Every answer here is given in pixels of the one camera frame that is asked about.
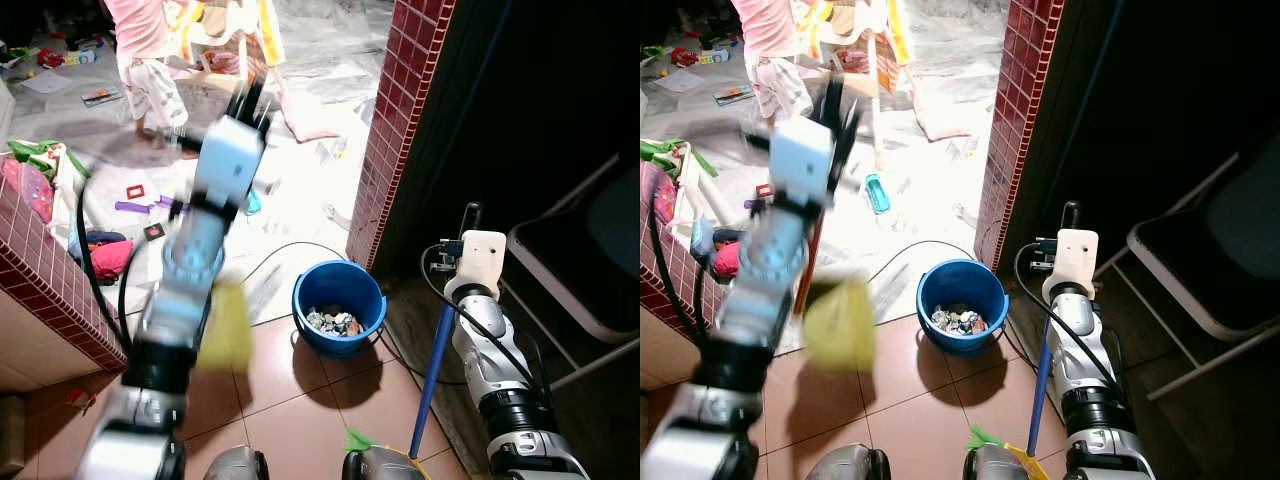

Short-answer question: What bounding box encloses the yellow dustpan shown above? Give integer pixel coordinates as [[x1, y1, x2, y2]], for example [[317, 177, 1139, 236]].
[[193, 279, 258, 377], [795, 210, 884, 374]]

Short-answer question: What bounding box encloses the white yellow plastic chair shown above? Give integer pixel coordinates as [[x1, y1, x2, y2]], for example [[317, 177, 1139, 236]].
[[170, 0, 291, 119], [804, 0, 917, 101]]

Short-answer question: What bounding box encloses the child in pink shirt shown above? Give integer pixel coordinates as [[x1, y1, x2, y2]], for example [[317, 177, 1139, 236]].
[[731, 0, 812, 138], [102, 0, 192, 152]]

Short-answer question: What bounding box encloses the crumpled trash pile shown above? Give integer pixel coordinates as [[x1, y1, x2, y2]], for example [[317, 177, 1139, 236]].
[[929, 304, 990, 337], [304, 306, 364, 339]]

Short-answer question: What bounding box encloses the blue plastic bucket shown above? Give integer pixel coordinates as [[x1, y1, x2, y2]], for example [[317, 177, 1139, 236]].
[[915, 257, 1012, 357], [291, 259, 389, 360]]

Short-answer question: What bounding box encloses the black folding chair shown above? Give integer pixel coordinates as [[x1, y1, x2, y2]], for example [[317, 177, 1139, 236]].
[[504, 150, 641, 393], [1094, 124, 1280, 403]]

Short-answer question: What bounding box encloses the white paper sheet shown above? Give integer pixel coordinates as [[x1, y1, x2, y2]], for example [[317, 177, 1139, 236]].
[[654, 67, 707, 94], [19, 69, 72, 97]]

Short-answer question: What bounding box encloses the red cloth bundle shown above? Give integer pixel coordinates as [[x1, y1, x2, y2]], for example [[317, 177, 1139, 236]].
[[87, 237, 137, 282], [711, 239, 747, 280]]

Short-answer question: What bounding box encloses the green plastic toy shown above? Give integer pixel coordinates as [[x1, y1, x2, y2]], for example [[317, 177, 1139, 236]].
[[7, 137, 64, 167], [640, 139, 720, 180]]

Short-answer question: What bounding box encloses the pink bag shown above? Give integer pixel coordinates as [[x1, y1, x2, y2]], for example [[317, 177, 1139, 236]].
[[0, 157, 57, 224], [640, 160, 677, 237]]

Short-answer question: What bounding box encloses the grey right robot leg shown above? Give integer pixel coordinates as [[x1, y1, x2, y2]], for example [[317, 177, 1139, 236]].
[[964, 446, 1032, 480], [341, 446, 414, 480]]

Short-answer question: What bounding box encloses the grey robot leg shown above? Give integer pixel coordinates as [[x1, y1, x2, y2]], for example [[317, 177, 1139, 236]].
[[202, 445, 270, 480], [341, 446, 414, 480], [964, 446, 1032, 480], [804, 445, 892, 480]]

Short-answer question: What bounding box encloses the grey left robot leg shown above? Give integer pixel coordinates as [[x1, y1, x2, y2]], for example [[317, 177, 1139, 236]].
[[202, 445, 270, 480], [804, 445, 892, 480]]

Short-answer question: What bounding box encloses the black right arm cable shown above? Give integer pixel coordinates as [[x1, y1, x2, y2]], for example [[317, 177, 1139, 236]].
[[419, 242, 542, 402], [1012, 239, 1132, 402]]

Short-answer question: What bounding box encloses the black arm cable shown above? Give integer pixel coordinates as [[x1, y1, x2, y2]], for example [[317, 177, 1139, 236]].
[[76, 177, 137, 352], [647, 189, 702, 342], [1012, 239, 1132, 402], [419, 242, 542, 402]]

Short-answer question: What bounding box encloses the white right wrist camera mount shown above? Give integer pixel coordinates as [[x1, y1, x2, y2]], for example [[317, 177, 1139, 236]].
[[454, 229, 509, 299], [1042, 227, 1100, 302]]

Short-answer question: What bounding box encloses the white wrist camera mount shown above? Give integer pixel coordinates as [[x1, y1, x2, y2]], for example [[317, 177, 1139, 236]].
[[1042, 227, 1100, 302], [454, 229, 509, 299], [194, 114, 269, 207], [767, 117, 840, 207]]

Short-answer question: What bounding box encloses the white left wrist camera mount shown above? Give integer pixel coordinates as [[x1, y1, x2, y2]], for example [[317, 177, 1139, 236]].
[[767, 117, 840, 207], [194, 114, 269, 207]]

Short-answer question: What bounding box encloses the black floor cable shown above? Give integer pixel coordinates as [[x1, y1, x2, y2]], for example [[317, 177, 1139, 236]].
[[864, 237, 977, 287], [239, 239, 352, 292]]

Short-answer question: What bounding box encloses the white plastic frame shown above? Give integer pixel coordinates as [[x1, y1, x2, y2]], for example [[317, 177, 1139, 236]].
[[679, 144, 722, 202], [49, 144, 94, 237]]

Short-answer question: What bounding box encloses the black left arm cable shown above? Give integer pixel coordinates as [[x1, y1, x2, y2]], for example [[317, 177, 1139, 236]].
[[76, 177, 137, 352], [647, 189, 702, 342]]

